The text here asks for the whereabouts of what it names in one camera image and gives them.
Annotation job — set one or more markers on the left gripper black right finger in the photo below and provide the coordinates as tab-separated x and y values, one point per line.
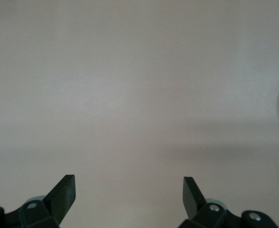
196	206

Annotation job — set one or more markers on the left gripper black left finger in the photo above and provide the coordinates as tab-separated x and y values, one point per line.
56	204

